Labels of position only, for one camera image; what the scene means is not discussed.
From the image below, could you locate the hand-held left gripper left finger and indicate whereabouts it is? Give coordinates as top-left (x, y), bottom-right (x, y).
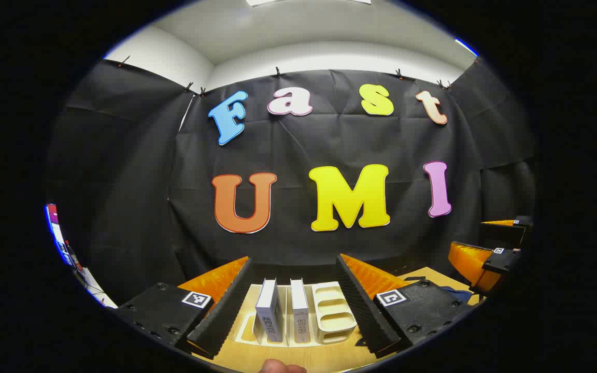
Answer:
top-left (117, 256), bottom-right (255, 361)

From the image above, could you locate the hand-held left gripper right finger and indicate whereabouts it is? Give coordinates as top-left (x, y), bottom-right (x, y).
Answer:
top-left (336, 254), bottom-right (473, 358)

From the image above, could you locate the white plastic bookshelf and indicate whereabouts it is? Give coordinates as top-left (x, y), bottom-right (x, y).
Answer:
top-left (236, 281), bottom-right (357, 347)

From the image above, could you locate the black backdrop cloth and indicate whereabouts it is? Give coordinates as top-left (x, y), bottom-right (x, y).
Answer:
top-left (45, 57), bottom-right (537, 307)

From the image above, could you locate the colourful printed board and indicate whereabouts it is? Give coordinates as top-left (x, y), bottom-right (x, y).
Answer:
top-left (45, 204), bottom-right (118, 309)

